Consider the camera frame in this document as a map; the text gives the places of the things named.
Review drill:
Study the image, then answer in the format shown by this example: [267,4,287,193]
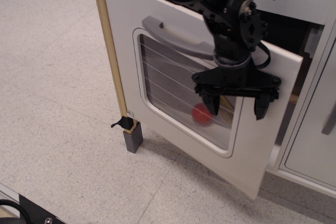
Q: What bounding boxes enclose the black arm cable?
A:
[253,40,271,69]

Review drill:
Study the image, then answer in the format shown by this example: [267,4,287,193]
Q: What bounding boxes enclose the grey oven door handle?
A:
[142,16,214,60]

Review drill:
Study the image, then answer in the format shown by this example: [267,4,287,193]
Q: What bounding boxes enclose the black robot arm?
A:
[167,0,281,120]

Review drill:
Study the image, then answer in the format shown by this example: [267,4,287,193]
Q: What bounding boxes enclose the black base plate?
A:
[19,195,65,224]

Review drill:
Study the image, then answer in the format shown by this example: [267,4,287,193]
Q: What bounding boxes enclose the wooden spoon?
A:
[219,95,234,127]

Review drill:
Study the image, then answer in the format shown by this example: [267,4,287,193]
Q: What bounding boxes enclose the white right cabinet door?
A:
[280,28,335,190]

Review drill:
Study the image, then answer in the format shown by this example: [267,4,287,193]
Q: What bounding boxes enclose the red toy tomato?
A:
[192,103,214,126]

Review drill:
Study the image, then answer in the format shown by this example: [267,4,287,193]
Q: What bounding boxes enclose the grey right door handle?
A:
[321,104,336,135]

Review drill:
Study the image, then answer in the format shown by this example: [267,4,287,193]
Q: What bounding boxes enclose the white toy oven cabinet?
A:
[96,0,335,197]

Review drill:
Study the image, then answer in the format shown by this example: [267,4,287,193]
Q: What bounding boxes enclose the white oven door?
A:
[97,0,302,199]

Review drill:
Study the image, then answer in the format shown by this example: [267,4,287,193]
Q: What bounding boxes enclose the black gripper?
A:
[192,61,281,120]

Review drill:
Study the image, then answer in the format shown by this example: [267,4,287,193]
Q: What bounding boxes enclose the grey cabinet leg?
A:
[123,123,143,154]

